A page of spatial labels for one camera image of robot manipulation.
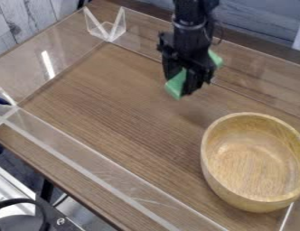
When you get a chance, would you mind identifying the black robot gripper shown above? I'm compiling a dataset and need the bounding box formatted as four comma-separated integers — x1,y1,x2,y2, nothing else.
157,21,216,96

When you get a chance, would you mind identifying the green rectangular block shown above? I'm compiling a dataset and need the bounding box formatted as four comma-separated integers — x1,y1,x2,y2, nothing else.
165,49,224,100

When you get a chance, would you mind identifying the light wooden bowl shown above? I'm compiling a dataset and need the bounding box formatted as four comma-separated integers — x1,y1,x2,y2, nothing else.
201,112,300,213

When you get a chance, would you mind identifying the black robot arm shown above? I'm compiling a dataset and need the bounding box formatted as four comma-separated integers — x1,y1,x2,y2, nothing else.
157,0,223,99

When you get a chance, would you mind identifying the blue object at left edge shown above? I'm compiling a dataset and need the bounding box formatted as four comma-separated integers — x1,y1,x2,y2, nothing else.
0,98,10,105

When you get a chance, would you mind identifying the black table leg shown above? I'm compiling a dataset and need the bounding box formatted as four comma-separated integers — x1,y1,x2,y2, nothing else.
41,180,56,202

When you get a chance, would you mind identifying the clear acrylic corner bracket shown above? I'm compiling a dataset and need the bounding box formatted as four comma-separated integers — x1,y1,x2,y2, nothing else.
84,7,126,42

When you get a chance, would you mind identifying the black metal bracket with screw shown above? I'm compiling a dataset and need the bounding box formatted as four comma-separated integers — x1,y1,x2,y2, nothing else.
45,205,85,231

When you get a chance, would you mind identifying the black cable loop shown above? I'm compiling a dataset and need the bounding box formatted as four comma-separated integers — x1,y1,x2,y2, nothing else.
0,198,54,231

